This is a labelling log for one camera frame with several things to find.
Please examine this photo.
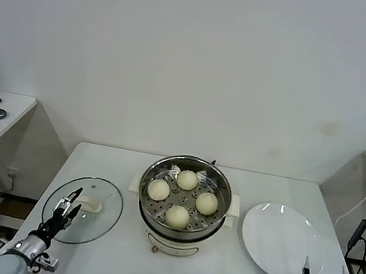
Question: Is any white steamed baozi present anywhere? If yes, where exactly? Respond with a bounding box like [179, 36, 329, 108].
[175, 168, 200, 192]
[162, 203, 192, 231]
[193, 191, 221, 218]
[145, 177, 173, 203]

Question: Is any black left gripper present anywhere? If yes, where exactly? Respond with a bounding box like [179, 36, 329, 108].
[41, 181, 87, 243]

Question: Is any stainless steel steamer basket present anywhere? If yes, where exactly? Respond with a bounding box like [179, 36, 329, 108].
[121, 146, 248, 250]

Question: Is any glass lid with cream handle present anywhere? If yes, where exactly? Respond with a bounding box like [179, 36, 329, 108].
[37, 168, 128, 252]

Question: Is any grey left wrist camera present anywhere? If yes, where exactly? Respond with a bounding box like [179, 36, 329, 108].
[34, 251, 61, 274]

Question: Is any white wall socket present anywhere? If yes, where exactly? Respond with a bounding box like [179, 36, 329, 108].
[5, 166, 21, 180]

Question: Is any white round plate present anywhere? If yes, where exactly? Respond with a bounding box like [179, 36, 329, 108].
[233, 197, 333, 274]

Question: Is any cream electric cooking pot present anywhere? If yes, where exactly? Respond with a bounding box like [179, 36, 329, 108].
[129, 199, 235, 267]

